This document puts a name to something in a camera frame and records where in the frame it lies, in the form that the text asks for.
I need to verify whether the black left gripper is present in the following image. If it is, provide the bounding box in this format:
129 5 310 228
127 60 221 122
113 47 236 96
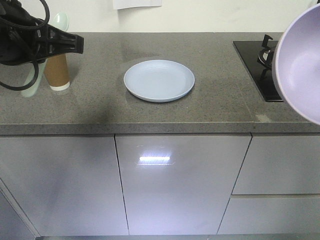
0 0 84 66

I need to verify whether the mint green plastic spoon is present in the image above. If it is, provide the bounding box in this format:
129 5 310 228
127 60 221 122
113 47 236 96
20 12 70 98

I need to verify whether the brown paper cup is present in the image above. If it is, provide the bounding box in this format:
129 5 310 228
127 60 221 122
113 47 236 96
44 54 70 91

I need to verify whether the purple plastic bowl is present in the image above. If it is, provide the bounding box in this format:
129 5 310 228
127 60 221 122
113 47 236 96
272 4 320 125

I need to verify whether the light blue round plate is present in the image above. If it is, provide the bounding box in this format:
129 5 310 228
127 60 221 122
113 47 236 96
123 59 195 103

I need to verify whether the white paper sheet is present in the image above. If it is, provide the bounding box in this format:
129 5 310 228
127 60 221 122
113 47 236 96
112 0 162 10

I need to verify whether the black gas stove top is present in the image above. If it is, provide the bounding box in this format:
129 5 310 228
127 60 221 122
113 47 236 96
233 40 283 102

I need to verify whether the black stove burner grate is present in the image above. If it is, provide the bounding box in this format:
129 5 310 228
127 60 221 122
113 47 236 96
257 34 276 81

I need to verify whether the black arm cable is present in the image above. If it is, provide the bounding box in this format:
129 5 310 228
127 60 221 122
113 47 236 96
0 0 51 91

